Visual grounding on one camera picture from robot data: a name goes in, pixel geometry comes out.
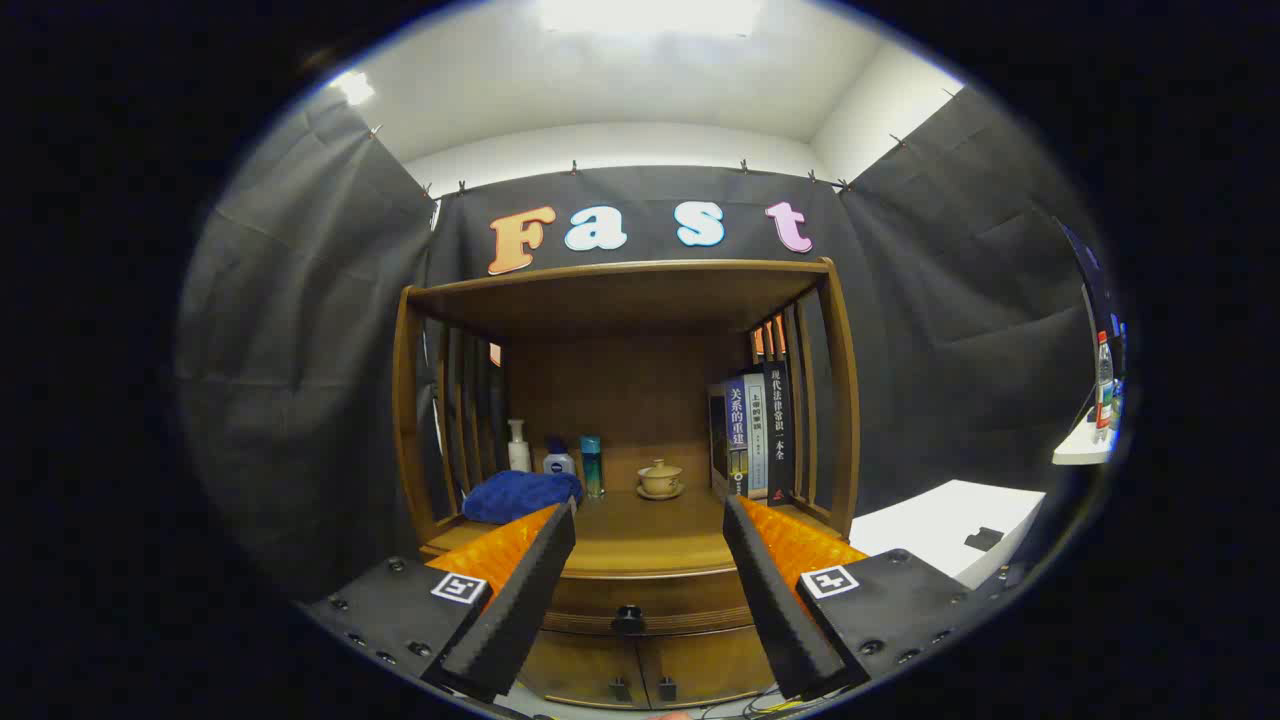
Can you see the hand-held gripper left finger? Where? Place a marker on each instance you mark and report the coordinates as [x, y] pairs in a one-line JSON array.
[[520, 610]]

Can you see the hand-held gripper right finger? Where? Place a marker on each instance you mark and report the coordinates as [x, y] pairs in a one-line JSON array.
[[775, 600]]

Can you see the wooden drawer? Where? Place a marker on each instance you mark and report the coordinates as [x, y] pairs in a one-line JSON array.
[[690, 600]]

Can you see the wooden cabinet door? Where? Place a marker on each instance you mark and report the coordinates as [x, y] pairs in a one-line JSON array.
[[580, 665], [710, 660]]

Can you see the wooden countertop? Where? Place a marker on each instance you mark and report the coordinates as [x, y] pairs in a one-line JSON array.
[[640, 540]]

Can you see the wooden cabinet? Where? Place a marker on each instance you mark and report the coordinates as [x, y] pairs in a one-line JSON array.
[[620, 300]]

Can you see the blue folded towel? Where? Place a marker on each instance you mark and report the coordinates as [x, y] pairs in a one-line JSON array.
[[515, 495]]

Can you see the white bottle with blue cap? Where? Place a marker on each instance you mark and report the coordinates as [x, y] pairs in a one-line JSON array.
[[558, 464]]

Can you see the white pump bottle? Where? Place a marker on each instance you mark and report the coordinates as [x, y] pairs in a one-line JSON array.
[[519, 455]]

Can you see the teal glass bottle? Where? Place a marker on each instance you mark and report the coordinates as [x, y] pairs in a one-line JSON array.
[[593, 470]]

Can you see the beige lidded tea cup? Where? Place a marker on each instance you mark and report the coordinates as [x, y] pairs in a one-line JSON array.
[[661, 480]]

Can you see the black spine book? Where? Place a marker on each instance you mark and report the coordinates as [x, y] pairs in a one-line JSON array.
[[779, 430]]

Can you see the pale spine book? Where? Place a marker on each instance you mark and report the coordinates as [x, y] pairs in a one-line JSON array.
[[757, 430]]

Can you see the blue spine book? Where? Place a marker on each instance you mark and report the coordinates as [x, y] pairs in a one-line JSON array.
[[735, 430]]

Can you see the black backdrop cloth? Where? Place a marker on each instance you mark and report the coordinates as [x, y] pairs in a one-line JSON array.
[[300, 350]]

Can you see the clear water bottle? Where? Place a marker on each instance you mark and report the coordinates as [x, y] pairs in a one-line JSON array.
[[1103, 390]]

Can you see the ceiling light panel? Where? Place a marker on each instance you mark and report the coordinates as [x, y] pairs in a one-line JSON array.
[[355, 88]]

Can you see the white wall shelf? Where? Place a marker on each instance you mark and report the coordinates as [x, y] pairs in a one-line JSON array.
[[1080, 450]]

